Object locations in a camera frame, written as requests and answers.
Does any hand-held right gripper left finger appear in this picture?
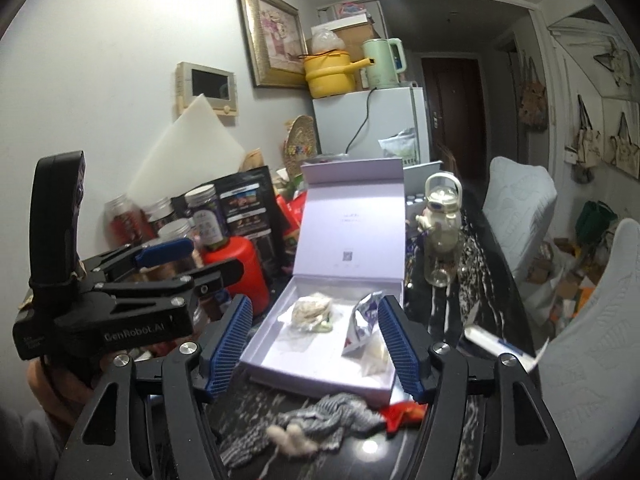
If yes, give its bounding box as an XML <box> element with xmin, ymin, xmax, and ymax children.
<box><xmin>52</xmin><ymin>294</ymin><xmax>256</xmax><ymax>480</ymax></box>

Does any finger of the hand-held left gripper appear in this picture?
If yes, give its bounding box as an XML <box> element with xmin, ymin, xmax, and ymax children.
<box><xmin>92</xmin><ymin>259</ymin><xmax>246</xmax><ymax>311</ymax></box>
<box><xmin>80</xmin><ymin>237</ymin><xmax>196</xmax><ymax>286</ymax></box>

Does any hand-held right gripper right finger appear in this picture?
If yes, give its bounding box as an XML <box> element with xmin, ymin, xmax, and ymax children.
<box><xmin>377</xmin><ymin>296</ymin><xmax>573</xmax><ymax>480</ymax></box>

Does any clear bag of white snacks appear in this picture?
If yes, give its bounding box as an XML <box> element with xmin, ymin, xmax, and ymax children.
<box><xmin>357</xmin><ymin>335</ymin><xmax>393</xmax><ymax>376</ymax></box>

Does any silver foil snack packet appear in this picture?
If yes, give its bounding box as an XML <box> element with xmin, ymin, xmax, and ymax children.
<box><xmin>341</xmin><ymin>292</ymin><xmax>386</xmax><ymax>358</ymax></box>

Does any small red snack packet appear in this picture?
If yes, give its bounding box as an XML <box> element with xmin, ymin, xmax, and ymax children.
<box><xmin>377</xmin><ymin>400</ymin><xmax>431</xmax><ymax>433</ymax></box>

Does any clear bag of white coils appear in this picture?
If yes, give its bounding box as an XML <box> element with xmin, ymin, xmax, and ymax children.
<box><xmin>280</xmin><ymin>292</ymin><xmax>336</xmax><ymax>341</ymax></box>

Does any black-white knitted cloth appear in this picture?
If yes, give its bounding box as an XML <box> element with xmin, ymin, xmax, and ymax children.
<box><xmin>220</xmin><ymin>392</ymin><xmax>386</xmax><ymax>466</ymax></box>

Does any lilac gift box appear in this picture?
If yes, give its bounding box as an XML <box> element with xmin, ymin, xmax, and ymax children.
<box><xmin>240</xmin><ymin>157</ymin><xmax>407</xmax><ymax>407</ymax></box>

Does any person's left forearm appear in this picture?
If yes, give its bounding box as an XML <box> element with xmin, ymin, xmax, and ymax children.
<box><xmin>0</xmin><ymin>407</ymin><xmax>73</xmax><ymax>480</ymax></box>

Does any person's left hand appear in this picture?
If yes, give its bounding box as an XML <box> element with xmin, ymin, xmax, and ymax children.
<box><xmin>27</xmin><ymin>359</ymin><xmax>103</xmax><ymax>428</ymax></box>

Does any red plastic bottle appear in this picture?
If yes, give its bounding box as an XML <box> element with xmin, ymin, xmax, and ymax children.
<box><xmin>202</xmin><ymin>236</ymin><xmax>271</xmax><ymax>317</ymax></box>

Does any cluster of clear food jars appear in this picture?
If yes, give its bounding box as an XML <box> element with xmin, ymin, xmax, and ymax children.
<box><xmin>104</xmin><ymin>184</ymin><xmax>228</xmax><ymax>286</ymax></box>

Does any black printed pouch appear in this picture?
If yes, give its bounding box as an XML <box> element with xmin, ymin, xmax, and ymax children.
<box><xmin>215</xmin><ymin>166</ymin><xmax>281</xmax><ymax>281</ymax></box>

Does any red snack box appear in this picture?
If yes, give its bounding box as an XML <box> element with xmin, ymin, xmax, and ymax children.
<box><xmin>275</xmin><ymin>192</ymin><xmax>308</xmax><ymax>261</ymax></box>

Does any white blue face mask box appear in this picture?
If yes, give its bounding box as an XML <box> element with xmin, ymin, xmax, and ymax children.
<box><xmin>464</xmin><ymin>325</ymin><xmax>551</xmax><ymax>376</ymax></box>

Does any white plastic board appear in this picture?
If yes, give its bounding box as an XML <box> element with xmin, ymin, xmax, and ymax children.
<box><xmin>125</xmin><ymin>94</ymin><xmax>246</xmax><ymax>201</ymax></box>

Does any clear water bottle white lid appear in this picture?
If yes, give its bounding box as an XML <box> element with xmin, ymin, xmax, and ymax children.
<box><xmin>416</xmin><ymin>171</ymin><xmax>463</xmax><ymax>288</ymax></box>

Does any woven straw fan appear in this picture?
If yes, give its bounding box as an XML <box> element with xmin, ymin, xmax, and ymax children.
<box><xmin>282</xmin><ymin>115</ymin><xmax>321</xmax><ymax>176</ymax></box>

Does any chair with blue leaf cover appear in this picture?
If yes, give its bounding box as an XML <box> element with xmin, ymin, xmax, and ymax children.
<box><xmin>481</xmin><ymin>156</ymin><xmax>558</xmax><ymax>311</ymax></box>
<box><xmin>537</xmin><ymin>217</ymin><xmax>640</xmax><ymax>480</ymax></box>

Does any white mini fridge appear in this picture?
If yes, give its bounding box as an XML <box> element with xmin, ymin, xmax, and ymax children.
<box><xmin>312</xmin><ymin>86</ymin><xmax>433</xmax><ymax>166</ymax></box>

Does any green shopping bag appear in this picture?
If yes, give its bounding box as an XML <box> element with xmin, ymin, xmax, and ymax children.
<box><xmin>575</xmin><ymin>200</ymin><xmax>618</xmax><ymax>243</ymax></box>

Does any yellow cooking pot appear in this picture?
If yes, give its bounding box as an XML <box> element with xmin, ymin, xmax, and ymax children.
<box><xmin>302</xmin><ymin>50</ymin><xmax>377</xmax><ymax>100</ymax></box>

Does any gold framed picture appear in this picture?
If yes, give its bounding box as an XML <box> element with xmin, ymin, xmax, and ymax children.
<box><xmin>236</xmin><ymin>0</ymin><xmax>310</xmax><ymax>90</ymax></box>

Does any dark brown door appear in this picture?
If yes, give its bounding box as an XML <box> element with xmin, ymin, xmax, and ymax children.
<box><xmin>421</xmin><ymin>57</ymin><xmax>483</xmax><ymax>181</ymax></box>

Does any crumpled clear plastic bag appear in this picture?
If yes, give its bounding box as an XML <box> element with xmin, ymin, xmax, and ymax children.
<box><xmin>312</xmin><ymin>29</ymin><xmax>346</xmax><ymax>56</ymax></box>

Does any pale green electric kettle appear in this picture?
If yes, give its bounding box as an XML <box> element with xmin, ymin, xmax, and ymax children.
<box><xmin>361</xmin><ymin>37</ymin><xmax>407</xmax><ymax>91</ymax></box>

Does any cream tote bag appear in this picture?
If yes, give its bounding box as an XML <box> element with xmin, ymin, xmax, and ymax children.
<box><xmin>565</xmin><ymin>95</ymin><xmax>606</xmax><ymax>183</ymax></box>
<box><xmin>602</xmin><ymin>112</ymin><xmax>640</xmax><ymax>181</ymax></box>

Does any brown cardboard box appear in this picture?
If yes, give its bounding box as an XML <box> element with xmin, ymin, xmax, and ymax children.
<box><xmin>311</xmin><ymin>14</ymin><xmax>376</xmax><ymax>61</ymax></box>

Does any brown patterned tote bag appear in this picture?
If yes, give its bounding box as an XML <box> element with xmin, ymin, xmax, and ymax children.
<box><xmin>517</xmin><ymin>57</ymin><xmax>551</xmax><ymax>133</ymax></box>

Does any beige wall intercom panel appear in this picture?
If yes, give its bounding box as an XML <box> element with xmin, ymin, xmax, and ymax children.
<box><xmin>175</xmin><ymin>61</ymin><xmax>240</xmax><ymax>121</ymax></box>

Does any black power cable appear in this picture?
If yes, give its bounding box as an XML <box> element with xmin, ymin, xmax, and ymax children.
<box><xmin>344</xmin><ymin>87</ymin><xmax>378</xmax><ymax>155</ymax></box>

